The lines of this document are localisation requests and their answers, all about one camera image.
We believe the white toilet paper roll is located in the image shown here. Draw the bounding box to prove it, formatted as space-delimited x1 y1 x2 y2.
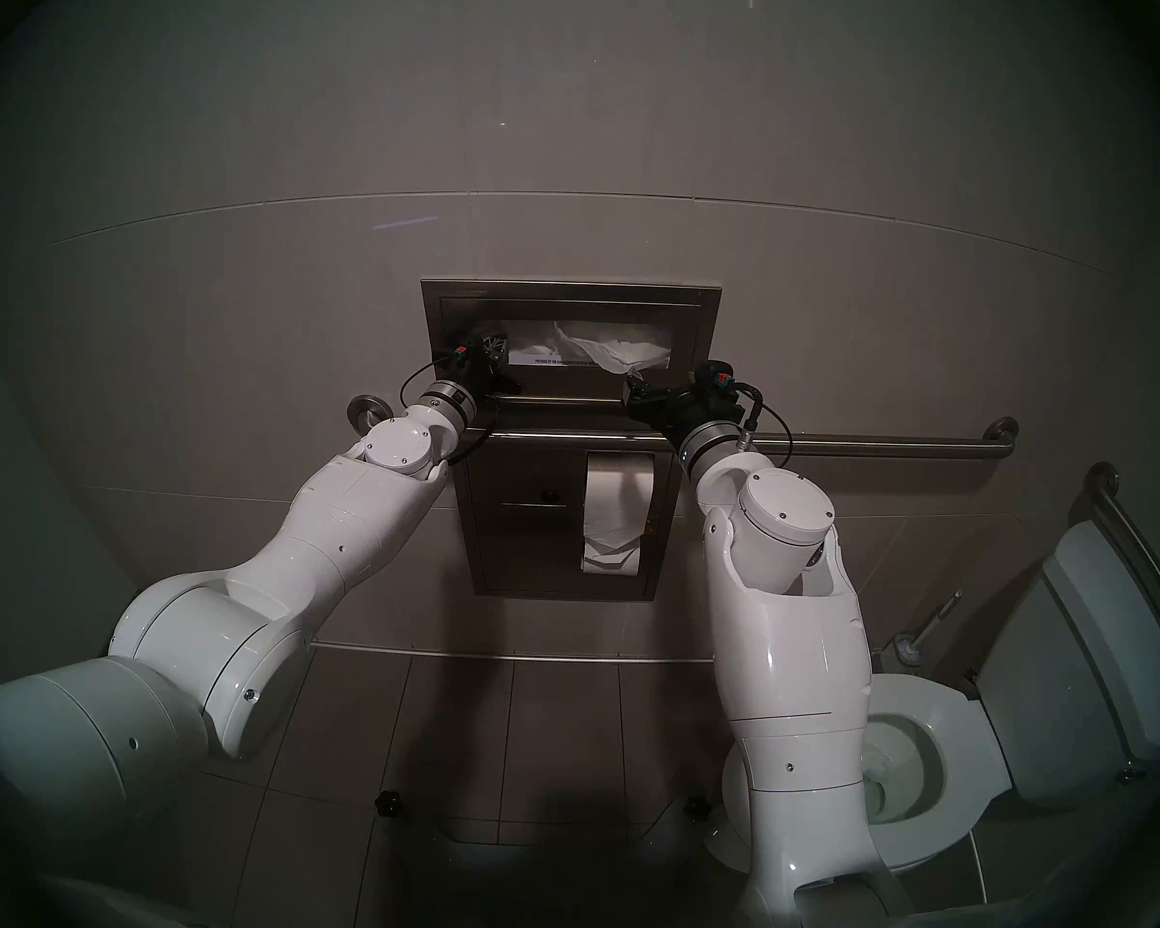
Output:
580 452 658 577

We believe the thick black left gripper cable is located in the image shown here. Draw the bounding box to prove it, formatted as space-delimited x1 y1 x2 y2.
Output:
445 399 494 468

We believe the white toilet brush with holder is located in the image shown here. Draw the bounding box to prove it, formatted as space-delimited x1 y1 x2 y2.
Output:
889 593 966 671

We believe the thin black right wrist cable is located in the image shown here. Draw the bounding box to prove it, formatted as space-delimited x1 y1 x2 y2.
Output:
735 383 796 453

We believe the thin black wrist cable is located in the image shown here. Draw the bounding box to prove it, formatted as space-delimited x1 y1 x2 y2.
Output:
398 356 450 410
735 383 796 453

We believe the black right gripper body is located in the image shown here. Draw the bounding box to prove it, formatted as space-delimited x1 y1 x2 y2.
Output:
640 387 734 444

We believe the stainless steel recessed dispenser unit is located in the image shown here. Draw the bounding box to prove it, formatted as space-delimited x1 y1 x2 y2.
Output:
421 276 724 603

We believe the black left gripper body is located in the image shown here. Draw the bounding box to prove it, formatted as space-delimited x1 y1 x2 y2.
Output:
471 352 525 395

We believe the long steel grab bar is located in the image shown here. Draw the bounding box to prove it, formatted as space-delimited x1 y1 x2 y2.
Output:
346 394 1021 463

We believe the white toilet with tank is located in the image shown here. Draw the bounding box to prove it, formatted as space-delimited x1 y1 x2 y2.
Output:
706 520 1160 874

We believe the thin black left wrist cable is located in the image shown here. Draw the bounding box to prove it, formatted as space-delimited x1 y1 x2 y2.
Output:
398 356 450 410

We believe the short steel grab bar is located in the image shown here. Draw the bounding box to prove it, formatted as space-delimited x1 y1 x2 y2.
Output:
1083 462 1160 647

